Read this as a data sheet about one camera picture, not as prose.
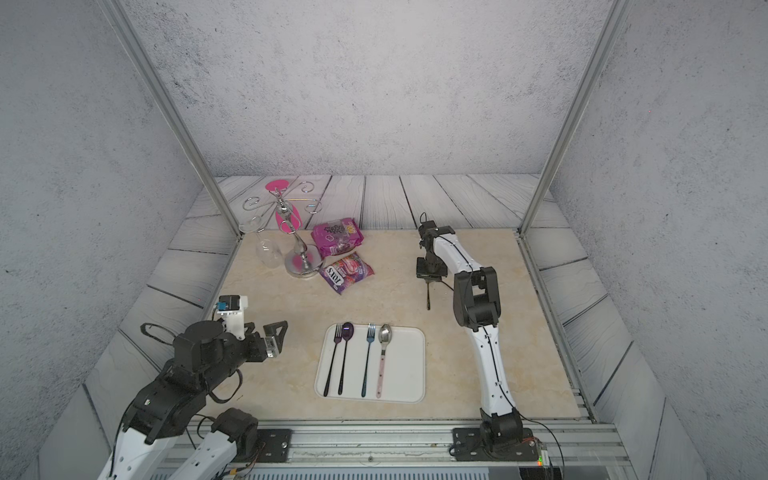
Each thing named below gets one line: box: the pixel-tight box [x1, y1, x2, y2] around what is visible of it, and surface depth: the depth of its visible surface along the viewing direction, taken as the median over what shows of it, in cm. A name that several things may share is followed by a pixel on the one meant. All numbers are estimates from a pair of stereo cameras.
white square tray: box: [315, 324, 427, 403], surface depth 87 cm
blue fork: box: [361, 323, 376, 398], surface depth 93 cm
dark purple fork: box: [323, 324, 342, 397], surface depth 93 cm
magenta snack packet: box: [311, 218, 364, 258], surface depth 113 cm
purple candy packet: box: [319, 251, 375, 295], surface depth 107 cm
